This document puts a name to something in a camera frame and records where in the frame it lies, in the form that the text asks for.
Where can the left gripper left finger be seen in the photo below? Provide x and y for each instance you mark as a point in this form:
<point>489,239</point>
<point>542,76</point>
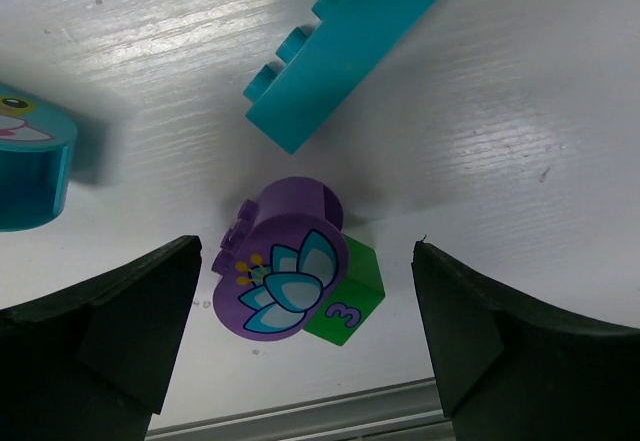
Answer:
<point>94,361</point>

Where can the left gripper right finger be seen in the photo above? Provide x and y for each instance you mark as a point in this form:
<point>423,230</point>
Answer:
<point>511,367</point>

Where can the small green lego brick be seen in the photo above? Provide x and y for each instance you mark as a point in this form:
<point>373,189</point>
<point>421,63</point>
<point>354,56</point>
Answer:
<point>354,298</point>

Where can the purple round flower lego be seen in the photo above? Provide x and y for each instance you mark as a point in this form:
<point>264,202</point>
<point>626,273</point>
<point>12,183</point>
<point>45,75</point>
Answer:
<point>280,260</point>

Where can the teal curved lego brick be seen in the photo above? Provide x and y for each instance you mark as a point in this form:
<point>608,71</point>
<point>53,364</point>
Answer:
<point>37,147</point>

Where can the teal long lego brick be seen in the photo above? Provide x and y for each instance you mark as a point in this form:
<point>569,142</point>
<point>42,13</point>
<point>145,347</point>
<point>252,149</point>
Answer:
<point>322,67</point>

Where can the aluminium frame rail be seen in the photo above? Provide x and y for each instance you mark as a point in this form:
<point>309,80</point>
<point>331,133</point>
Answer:
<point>400,407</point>

